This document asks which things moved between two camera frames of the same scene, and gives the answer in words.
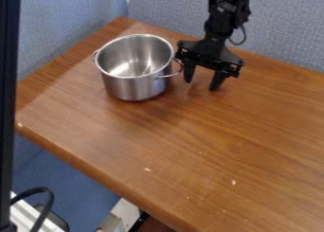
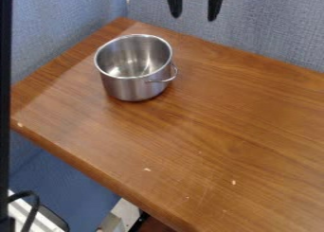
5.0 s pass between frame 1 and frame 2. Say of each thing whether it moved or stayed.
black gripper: moved
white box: stayed
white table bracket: stayed
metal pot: stayed
